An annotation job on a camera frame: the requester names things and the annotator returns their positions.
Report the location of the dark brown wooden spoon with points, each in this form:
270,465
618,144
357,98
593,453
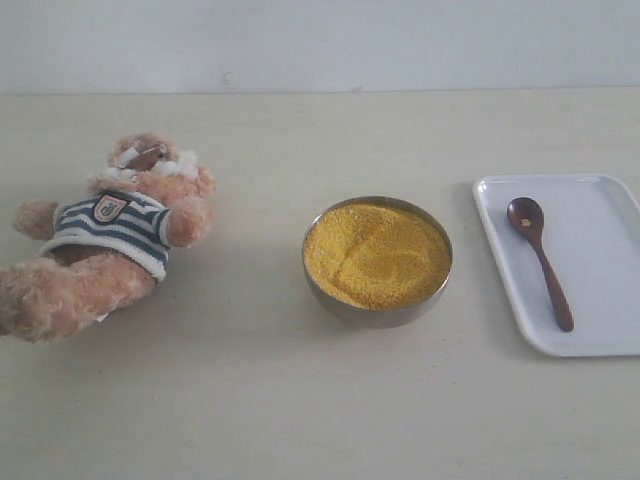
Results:
527,217

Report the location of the tan teddy bear striped shirt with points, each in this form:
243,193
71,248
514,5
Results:
110,248

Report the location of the yellow millet grain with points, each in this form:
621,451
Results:
377,257

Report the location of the steel bowl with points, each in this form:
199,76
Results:
379,319

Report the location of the white rectangular plastic tray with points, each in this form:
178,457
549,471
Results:
591,237

